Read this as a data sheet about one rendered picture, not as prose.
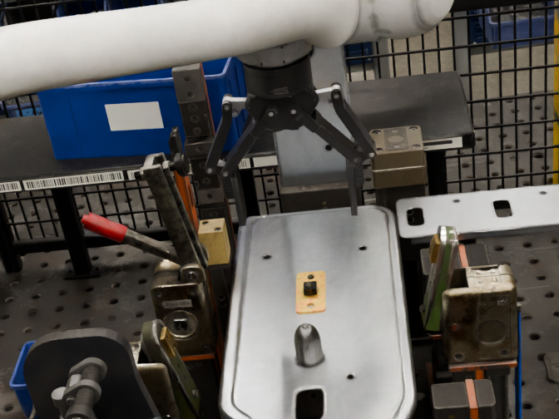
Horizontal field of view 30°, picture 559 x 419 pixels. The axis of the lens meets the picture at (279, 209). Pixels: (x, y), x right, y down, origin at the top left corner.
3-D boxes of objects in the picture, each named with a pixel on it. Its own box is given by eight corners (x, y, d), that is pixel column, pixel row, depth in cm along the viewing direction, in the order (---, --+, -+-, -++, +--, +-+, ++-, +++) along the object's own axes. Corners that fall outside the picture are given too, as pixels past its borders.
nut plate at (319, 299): (325, 312, 130) (324, 304, 129) (295, 314, 130) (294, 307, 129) (325, 272, 137) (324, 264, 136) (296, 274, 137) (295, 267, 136)
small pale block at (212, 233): (262, 433, 155) (223, 231, 136) (239, 435, 156) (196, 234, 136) (264, 416, 158) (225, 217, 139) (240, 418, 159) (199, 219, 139)
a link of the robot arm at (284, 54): (309, 17, 108) (316, 69, 111) (310, -15, 116) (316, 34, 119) (223, 27, 109) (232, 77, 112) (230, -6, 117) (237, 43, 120)
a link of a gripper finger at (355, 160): (285, 97, 121) (294, 89, 120) (356, 153, 124) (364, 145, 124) (284, 113, 117) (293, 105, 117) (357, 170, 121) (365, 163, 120)
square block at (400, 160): (438, 343, 167) (425, 149, 148) (388, 347, 168) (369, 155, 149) (433, 313, 174) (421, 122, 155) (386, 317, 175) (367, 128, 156)
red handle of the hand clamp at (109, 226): (202, 268, 129) (81, 220, 126) (195, 282, 130) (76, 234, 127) (205, 249, 133) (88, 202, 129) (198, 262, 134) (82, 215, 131)
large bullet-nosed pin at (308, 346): (324, 376, 122) (318, 332, 119) (298, 377, 122) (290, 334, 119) (324, 357, 125) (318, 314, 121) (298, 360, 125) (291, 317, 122)
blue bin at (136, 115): (237, 151, 161) (224, 75, 154) (51, 160, 167) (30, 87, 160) (254, 102, 175) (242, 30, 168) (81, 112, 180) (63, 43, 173)
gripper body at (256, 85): (234, 71, 113) (247, 146, 118) (313, 63, 112) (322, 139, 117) (239, 43, 119) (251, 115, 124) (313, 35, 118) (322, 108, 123)
